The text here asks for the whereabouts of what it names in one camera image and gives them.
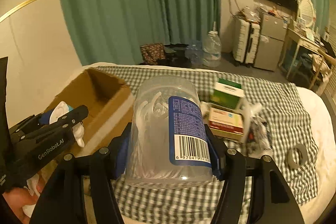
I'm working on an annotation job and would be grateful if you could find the red and white box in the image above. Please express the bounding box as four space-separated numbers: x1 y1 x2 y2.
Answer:
208 106 244 144

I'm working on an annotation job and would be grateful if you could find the white suitcase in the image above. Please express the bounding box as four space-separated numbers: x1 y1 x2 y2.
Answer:
233 20 261 67

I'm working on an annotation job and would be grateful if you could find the white plastic object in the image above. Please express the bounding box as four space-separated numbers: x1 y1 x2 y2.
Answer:
50 101 86 147

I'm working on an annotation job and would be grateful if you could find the dark patterned pouch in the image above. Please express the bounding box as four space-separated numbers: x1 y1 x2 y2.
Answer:
247 114 273 157

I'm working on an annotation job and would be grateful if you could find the clutter on fridge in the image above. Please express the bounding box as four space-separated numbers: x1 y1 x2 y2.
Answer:
260 2 289 20

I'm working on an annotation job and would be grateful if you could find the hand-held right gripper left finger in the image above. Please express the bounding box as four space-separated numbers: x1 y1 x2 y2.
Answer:
29 123 132 224

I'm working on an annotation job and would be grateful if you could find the green and white box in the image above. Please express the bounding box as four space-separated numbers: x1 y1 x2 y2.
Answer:
209 78 246 109

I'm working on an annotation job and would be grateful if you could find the white louvred door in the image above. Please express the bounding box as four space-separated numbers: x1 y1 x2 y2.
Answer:
324 0 336 56

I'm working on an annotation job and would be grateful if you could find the silver fridge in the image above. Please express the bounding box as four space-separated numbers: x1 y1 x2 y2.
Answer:
253 12 289 72

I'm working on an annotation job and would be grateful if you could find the large clear water jug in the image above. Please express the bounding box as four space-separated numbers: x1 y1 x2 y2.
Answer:
202 22 222 68

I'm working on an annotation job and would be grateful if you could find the white crumpled paper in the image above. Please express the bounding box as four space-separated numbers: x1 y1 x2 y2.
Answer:
22 178 40 216

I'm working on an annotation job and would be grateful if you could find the wooden chair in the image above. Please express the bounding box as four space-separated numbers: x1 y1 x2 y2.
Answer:
310 53 336 98

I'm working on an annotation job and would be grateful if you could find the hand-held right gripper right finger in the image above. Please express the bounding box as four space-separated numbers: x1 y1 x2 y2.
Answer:
204 124 306 224

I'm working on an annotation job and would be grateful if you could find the white oval mirror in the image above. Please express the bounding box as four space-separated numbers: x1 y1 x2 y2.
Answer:
298 0 315 30

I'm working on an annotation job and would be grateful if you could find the floral bag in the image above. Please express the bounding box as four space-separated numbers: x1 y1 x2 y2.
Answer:
140 43 166 65

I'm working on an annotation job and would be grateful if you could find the wide green curtain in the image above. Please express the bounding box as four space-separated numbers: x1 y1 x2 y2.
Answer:
55 0 221 67

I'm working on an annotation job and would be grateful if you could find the person's left hand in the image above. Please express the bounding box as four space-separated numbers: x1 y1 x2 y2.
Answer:
2 181 46 224

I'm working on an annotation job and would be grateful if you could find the black clothes pile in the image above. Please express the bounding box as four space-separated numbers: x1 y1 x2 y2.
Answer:
139 43 192 68

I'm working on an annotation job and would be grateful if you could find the grey tape roll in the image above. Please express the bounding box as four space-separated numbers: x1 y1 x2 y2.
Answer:
287 144 308 169

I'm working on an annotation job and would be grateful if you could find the small clear plastic bottle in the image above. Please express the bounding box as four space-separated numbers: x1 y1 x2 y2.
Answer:
185 40 204 64

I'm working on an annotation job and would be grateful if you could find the clear plastic jar blue label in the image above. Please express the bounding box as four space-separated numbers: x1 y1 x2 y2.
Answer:
125 76 214 189

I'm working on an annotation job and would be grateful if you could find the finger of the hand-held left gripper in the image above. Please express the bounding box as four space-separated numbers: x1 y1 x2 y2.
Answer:
9 115 82 149
33 105 89 131

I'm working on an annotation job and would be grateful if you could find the brown cardboard box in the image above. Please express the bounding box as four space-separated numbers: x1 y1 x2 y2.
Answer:
39 68 135 182

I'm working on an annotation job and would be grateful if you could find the beige desk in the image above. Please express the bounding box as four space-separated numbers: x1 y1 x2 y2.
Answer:
278 27 331 90

